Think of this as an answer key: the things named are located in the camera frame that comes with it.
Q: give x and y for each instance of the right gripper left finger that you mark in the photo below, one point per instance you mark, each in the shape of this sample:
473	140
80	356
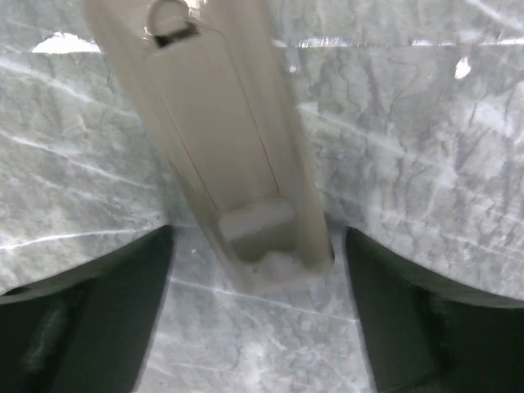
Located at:
87	329

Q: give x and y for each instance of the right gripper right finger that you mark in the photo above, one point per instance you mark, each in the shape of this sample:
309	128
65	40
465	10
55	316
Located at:
424	332

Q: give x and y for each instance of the beige remote control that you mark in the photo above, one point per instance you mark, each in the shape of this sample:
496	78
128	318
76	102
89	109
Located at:
210	89

